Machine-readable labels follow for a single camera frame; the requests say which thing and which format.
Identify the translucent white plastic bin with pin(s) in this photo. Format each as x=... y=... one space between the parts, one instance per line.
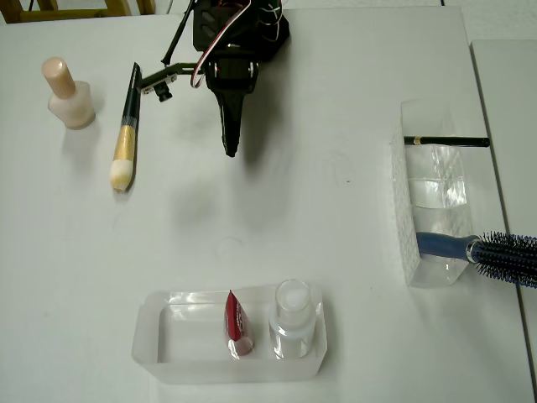
x=235 y=371

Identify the makeup brush gold ferrule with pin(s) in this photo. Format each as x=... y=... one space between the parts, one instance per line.
x=126 y=142

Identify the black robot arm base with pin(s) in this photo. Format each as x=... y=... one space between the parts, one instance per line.
x=277 y=38

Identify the wooden chair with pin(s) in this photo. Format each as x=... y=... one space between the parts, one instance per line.
x=63 y=16

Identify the pink bottle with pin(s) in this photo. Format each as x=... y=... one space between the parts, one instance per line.
x=71 y=105

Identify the red cream tube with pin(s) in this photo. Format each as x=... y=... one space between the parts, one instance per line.
x=233 y=319

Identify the clear bottle white cap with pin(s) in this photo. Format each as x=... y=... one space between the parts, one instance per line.
x=291 y=310

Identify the clear acrylic organizer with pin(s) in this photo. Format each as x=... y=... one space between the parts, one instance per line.
x=402 y=218

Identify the black eyeliner pencil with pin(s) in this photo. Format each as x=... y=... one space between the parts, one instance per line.
x=453 y=141

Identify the black wrist camera board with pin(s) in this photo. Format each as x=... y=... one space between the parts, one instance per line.
x=161 y=82

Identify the blue round hairbrush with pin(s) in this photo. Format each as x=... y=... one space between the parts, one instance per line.
x=444 y=245

